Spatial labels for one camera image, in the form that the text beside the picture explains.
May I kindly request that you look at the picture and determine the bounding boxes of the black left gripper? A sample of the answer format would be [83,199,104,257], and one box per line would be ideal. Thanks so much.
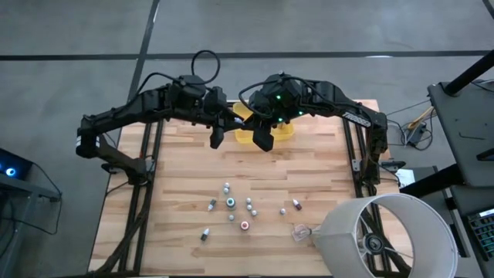
[202,86,242,151]

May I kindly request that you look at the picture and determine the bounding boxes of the blue-lit computer tower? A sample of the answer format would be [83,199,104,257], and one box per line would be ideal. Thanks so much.
[0,148,32,182]

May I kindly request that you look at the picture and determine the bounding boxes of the black aluminium table frame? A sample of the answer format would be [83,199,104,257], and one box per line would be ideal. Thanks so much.
[87,92,410,278]

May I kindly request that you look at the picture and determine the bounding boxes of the black power strip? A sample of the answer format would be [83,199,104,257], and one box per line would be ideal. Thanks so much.
[404,121,428,147]

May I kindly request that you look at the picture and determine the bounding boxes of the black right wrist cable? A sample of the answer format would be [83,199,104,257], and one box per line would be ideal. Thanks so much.
[238,79,271,119]

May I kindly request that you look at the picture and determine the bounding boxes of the keyboard with lit keys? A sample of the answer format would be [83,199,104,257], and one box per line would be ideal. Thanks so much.
[465,208,494,263]

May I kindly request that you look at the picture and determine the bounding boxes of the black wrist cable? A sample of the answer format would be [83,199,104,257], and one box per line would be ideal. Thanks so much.
[191,49,222,86]
[238,79,271,119]

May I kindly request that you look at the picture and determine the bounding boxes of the dark grey desk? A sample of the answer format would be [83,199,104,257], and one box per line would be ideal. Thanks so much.
[426,79,494,188]

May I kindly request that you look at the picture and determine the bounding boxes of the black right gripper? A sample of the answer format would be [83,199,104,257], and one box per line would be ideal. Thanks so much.
[243,72,306,153]

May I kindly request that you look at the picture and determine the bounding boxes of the grey metal stand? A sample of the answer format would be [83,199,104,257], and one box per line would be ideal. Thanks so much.
[0,171,63,278]

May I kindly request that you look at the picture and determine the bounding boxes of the black pole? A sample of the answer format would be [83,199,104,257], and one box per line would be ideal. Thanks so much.
[442,49,494,97]

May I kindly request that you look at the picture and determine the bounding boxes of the yellow translucent plastic tray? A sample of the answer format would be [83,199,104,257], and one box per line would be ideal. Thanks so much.
[232,102,295,144]

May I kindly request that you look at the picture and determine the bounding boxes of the white lamp shade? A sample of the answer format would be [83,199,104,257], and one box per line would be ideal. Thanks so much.
[311,192,459,278]

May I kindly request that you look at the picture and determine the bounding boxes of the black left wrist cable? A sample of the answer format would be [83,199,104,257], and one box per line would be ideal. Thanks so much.
[191,49,222,86]

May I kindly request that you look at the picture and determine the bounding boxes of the yellow cable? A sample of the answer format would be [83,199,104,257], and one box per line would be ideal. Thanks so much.
[408,106,435,131]

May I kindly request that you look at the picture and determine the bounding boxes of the white paper label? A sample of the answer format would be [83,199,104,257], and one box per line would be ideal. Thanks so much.
[395,168,416,188]

